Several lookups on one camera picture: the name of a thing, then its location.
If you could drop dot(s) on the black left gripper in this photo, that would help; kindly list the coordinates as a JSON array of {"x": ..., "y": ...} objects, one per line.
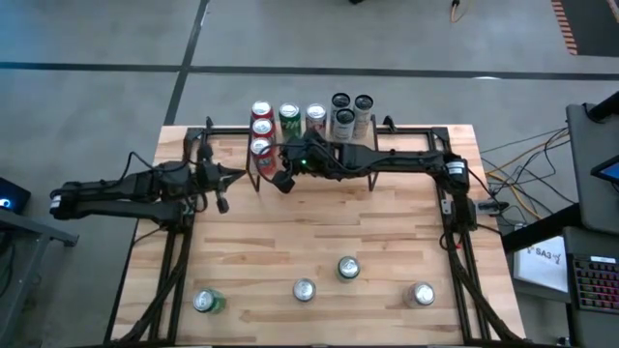
[{"x": 209, "y": 176}]

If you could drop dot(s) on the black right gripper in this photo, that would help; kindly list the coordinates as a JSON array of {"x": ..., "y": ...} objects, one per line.
[{"x": 314, "y": 159}]

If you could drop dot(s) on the red Fanta strawberry can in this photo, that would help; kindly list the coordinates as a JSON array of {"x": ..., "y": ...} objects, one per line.
[
  {"x": 261, "y": 146},
  {"x": 261, "y": 108},
  {"x": 262, "y": 127}
]

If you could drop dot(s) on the green Sprite can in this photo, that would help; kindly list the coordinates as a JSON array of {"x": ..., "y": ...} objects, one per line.
[
  {"x": 348, "y": 267},
  {"x": 289, "y": 123},
  {"x": 204, "y": 300}
]

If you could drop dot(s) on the silver Diet Coke can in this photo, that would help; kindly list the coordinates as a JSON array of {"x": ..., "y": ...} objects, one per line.
[
  {"x": 303, "y": 289},
  {"x": 315, "y": 118},
  {"x": 422, "y": 293}
]

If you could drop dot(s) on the slim Celsius Arctic Vibe can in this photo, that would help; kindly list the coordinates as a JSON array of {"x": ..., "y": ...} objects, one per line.
[
  {"x": 362, "y": 121},
  {"x": 344, "y": 126},
  {"x": 340, "y": 99}
]

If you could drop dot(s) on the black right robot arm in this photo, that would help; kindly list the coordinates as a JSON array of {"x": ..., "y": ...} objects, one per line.
[{"x": 396, "y": 157}]

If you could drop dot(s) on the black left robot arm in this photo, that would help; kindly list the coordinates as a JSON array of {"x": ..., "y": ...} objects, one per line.
[{"x": 111, "y": 193}]

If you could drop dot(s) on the wooden shelf black metal legs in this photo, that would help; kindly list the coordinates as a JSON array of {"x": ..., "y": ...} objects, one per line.
[{"x": 371, "y": 142}]

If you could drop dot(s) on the grey metal side table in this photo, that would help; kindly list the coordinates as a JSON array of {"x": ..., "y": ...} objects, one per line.
[{"x": 43, "y": 232}]

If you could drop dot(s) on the black device with blue light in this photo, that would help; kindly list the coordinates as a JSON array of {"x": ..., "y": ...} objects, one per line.
[{"x": 17, "y": 193}]

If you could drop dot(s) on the black desk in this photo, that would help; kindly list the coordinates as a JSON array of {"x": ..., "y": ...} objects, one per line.
[{"x": 512, "y": 241}]

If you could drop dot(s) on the white paper sign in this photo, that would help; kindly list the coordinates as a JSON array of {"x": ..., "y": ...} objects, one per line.
[{"x": 541, "y": 266}]

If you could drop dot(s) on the grey desk panel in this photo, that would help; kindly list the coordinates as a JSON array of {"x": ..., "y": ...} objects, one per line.
[{"x": 595, "y": 208}]

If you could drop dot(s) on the tablet with blue screen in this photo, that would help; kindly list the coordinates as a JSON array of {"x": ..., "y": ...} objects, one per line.
[{"x": 610, "y": 170}]

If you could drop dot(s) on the black mat orange striped edge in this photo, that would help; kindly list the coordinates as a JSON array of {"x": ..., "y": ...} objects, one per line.
[{"x": 595, "y": 29}]

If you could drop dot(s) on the backlit black keyboard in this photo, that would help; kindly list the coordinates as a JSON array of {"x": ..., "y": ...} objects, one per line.
[{"x": 597, "y": 285}]

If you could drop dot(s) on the black aluminium frame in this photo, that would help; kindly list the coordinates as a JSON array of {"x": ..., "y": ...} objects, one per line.
[{"x": 440, "y": 131}]

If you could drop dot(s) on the silver metal frame bracket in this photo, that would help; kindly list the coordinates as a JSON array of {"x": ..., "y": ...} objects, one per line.
[{"x": 447, "y": 207}]

